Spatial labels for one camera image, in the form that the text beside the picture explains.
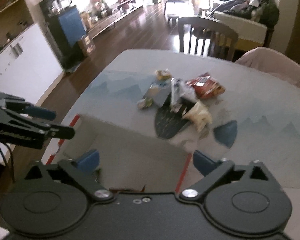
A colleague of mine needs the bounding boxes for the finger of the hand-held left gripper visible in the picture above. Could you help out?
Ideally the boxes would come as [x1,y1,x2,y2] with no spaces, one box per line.
[5,100,57,120]
[5,110,75,140]

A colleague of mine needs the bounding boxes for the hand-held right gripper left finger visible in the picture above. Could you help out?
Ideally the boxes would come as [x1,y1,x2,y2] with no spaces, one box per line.
[25,149,115,203]

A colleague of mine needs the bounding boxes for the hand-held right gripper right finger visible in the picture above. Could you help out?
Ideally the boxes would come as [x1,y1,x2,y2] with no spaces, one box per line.
[179,150,274,202]

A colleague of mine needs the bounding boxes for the black snack packet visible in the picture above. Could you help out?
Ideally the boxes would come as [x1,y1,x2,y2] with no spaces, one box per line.
[154,100,198,140]

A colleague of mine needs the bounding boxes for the yellow packet with blue band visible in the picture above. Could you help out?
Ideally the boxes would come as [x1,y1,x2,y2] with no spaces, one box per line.
[143,80,171,108]

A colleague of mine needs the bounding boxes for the dark blue packet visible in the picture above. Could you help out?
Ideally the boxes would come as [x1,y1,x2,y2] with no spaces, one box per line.
[213,120,238,148]

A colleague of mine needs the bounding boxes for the beige chip packet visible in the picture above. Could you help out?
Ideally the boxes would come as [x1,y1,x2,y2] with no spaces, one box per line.
[182,101,213,132]

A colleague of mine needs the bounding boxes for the white cabinet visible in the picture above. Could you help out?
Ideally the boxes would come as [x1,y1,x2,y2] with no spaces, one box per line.
[0,22,67,108]

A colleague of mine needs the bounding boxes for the clear wrapped snack packet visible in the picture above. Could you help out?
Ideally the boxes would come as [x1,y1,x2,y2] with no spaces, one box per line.
[170,77,197,113]

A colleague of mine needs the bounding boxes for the red snack packet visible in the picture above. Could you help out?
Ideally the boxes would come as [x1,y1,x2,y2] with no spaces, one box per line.
[186,72,226,99]

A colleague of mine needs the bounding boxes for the small green yellow packet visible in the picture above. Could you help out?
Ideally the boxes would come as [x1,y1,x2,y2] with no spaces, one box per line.
[137,97,154,110]

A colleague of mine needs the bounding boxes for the small yellow snack packet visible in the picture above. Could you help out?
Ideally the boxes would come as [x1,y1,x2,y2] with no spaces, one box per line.
[154,69,173,81]

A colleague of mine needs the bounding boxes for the wooden shelf unit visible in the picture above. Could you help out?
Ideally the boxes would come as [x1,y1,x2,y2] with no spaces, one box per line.
[0,0,33,63]

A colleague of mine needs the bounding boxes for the low wooden media console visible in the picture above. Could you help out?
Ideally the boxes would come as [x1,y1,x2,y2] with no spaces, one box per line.
[86,0,145,39]

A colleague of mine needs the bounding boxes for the pink covered chair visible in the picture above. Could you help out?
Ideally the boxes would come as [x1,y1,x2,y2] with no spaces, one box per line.
[234,47,300,92]

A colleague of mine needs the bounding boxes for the dark wooden chair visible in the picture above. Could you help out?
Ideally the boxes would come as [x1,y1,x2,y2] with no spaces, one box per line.
[177,16,239,62]

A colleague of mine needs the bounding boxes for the sofa with cream cover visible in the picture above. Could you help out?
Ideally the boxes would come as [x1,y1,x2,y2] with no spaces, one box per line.
[211,0,275,52]

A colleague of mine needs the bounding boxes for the small wooden stool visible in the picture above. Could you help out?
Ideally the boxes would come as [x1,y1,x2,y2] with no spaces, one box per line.
[167,14,181,25]

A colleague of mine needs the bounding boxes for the pile of clothes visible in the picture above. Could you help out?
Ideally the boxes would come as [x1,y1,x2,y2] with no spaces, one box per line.
[215,0,280,28]

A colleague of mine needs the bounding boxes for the black cable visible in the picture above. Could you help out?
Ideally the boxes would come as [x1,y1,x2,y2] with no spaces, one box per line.
[0,141,16,183]

